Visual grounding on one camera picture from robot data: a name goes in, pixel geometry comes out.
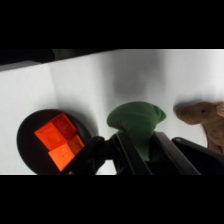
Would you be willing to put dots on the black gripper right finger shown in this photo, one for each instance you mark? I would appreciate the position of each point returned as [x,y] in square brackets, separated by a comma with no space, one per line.
[176,156]

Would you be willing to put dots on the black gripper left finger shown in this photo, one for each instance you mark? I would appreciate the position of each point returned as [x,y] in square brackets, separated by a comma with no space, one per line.
[135,156]

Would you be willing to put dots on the green triangle beanbag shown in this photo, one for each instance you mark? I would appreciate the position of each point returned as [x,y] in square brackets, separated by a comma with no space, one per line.
[136,120]

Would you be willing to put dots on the small black bowl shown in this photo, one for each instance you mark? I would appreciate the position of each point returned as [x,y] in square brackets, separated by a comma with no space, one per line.
[28,140]

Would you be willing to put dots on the brown plush toy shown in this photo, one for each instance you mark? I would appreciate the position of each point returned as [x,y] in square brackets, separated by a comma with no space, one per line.
[203,115]

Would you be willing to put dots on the orange cube block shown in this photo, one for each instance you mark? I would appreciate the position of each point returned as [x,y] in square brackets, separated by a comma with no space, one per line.
[61,156]
[50,135]
[65,125]
[76,144]

